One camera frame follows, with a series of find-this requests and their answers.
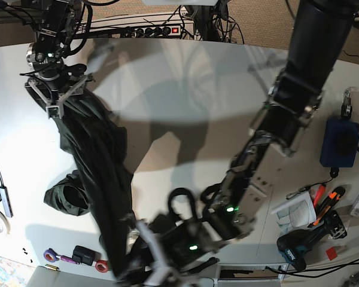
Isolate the red tape roll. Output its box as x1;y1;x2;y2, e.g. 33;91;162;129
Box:
95;260;109;273

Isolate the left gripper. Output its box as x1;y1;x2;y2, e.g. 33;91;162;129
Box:
131;220;227;286

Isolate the orange black utility knife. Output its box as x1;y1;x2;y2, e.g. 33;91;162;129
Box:
307;186;346;228

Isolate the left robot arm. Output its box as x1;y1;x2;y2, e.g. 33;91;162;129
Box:
119;1;359;286

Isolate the purple tape roll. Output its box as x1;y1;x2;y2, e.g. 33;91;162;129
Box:
44;248;59;262

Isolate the rolled paper sheet with drawing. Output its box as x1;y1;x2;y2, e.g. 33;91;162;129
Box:
271;192;317;233

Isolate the black power strip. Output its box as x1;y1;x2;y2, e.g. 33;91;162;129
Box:
120;26;181;39

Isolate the blue box with black knob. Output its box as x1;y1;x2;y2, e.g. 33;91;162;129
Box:
320;88;359;179

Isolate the red square sticker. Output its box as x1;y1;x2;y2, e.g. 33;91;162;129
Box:
325;247;337;261

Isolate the black strap handle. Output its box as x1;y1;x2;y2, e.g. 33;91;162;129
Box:
184;257;220;275

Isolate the black action camera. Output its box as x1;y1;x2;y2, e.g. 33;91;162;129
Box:
72;246;96;266

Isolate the grey usb hub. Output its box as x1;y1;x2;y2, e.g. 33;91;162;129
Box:
0;186;13;218

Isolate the dark teal cordless drill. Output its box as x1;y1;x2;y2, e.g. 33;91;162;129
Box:
276;210;347;272

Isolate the dark green t-shirt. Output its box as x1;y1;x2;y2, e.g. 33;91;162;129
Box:
26;71;174;285

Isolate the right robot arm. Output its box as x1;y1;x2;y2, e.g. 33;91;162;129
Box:
21;1;93;119

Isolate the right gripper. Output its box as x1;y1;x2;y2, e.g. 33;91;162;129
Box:
25;69;93;119

